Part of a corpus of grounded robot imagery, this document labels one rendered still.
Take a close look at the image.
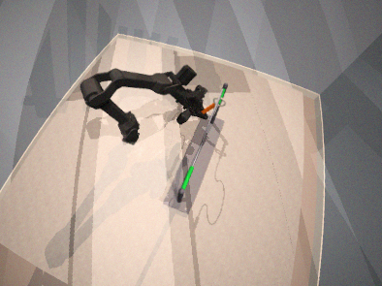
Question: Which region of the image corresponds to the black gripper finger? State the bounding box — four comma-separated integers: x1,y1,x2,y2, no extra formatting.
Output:
191,107,207,120
195,99,208,118

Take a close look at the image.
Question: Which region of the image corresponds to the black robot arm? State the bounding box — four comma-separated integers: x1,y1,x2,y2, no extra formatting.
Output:
80,65,206,145

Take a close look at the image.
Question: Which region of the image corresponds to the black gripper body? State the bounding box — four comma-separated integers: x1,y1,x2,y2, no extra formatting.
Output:
175,88,208,125

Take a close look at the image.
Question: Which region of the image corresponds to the orange bar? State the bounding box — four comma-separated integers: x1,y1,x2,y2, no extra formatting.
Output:
202,97,226,113

